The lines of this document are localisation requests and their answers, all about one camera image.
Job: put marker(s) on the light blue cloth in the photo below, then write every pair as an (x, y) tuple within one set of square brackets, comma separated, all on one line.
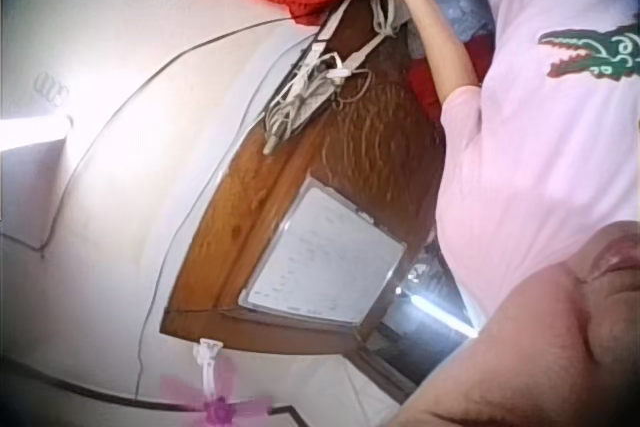
[(457, 9)]

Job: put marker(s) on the red garment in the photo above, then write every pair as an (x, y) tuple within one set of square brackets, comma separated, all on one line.
[(450, 72)]

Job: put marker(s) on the white power strip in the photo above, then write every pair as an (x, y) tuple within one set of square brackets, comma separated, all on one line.
[(306, 59)]

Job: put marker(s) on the brown wooden table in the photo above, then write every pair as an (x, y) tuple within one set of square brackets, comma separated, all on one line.
[(360, 147)]

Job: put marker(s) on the white paper clipboard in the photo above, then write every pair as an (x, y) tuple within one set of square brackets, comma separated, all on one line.
[(325, 252)]

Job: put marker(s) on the coiled metal spring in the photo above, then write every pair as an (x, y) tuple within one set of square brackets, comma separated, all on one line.
[(50, 87)]

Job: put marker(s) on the white plastic clip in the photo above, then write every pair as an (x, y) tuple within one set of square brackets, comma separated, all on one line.
[(207, 362)]

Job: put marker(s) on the purple flower ornament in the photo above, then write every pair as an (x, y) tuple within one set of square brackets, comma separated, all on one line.
[(215, 399)]

